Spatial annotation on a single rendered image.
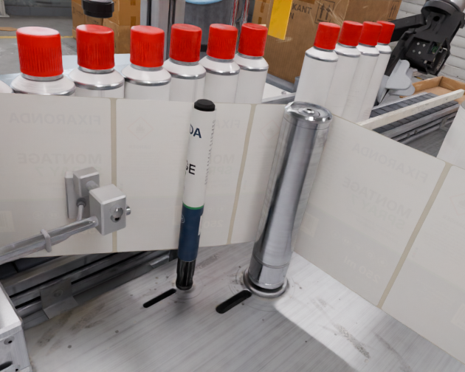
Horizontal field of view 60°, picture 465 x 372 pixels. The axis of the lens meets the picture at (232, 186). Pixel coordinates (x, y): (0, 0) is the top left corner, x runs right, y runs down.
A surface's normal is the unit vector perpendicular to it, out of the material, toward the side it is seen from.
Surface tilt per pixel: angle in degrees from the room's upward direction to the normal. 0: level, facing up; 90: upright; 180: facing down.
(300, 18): 90
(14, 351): 90
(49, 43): 90
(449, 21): 60
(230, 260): 0
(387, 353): 0
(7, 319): 0
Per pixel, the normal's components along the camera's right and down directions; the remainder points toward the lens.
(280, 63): -0.69, 0.29
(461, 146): -0.91, 0.03
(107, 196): 0.14, -0.84
